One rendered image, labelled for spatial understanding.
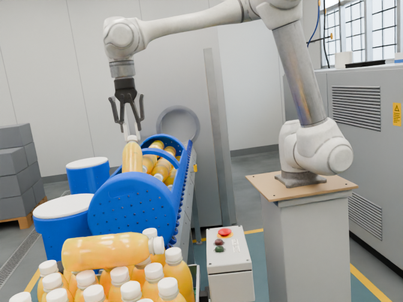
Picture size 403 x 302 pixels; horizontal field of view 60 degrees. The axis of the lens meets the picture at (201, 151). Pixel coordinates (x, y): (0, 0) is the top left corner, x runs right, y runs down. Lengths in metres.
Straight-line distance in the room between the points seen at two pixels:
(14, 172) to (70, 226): 3.10
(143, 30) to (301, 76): 0.57
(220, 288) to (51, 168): 5.95
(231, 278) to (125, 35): 0.74
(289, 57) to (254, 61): 5.19
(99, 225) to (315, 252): 0.91
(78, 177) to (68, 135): 4.06
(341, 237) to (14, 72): 5.84
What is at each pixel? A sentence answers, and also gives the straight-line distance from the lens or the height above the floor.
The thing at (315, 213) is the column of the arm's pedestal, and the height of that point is 0.91.
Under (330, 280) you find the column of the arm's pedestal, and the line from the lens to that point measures 1.73.
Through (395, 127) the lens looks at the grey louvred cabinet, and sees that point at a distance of 2.55.
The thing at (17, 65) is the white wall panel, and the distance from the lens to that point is 6.63.
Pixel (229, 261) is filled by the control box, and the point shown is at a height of 1.10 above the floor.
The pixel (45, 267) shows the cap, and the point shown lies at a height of 1.12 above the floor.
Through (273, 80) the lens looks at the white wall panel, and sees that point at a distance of 6.59.
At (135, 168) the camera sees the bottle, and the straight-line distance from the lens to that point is 1.27.
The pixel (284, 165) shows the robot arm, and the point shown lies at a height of 1.09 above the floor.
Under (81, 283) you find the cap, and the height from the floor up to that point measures 1.11.
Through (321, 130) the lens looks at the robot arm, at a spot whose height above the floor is 1.27.
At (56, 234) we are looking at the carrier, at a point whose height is 0.96.
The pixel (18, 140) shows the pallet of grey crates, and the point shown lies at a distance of 4.95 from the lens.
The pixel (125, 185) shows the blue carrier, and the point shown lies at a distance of 1.13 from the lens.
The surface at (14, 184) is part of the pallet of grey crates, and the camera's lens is 4.66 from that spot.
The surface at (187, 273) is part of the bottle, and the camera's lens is 0.87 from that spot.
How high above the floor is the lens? 1.51
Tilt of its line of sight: 12 degrees down
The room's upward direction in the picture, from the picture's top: 7 degrees counter-clockwise
